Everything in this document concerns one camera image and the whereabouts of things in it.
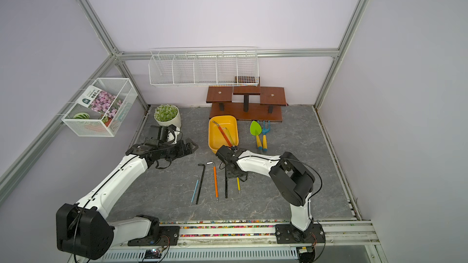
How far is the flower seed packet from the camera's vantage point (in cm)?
73

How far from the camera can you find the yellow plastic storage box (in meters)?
1.04

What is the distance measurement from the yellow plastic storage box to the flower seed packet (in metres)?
0.47
